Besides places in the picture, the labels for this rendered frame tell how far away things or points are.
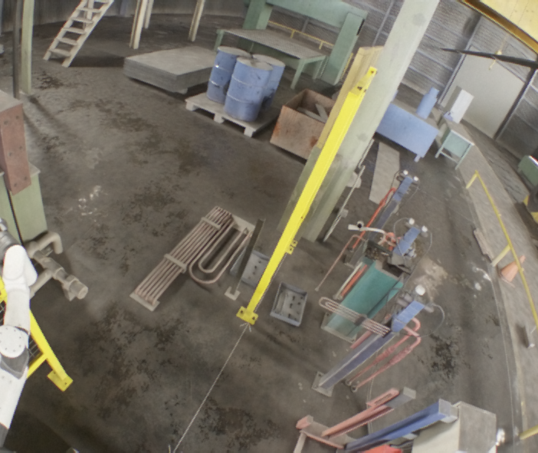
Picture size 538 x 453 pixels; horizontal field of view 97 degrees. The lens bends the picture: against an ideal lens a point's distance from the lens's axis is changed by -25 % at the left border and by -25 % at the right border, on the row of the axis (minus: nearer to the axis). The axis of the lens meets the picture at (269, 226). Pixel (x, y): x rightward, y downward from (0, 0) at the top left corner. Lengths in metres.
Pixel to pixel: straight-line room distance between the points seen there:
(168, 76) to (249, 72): 1.60
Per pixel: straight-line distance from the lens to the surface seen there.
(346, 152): 2.84
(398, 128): 7.28
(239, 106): 4.93
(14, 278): 0.92
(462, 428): 1.75
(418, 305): 1.67
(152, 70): 5.92
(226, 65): 5.27
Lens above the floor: 2.07
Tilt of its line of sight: 39 degrees down
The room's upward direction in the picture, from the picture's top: 23 degrees clockwise
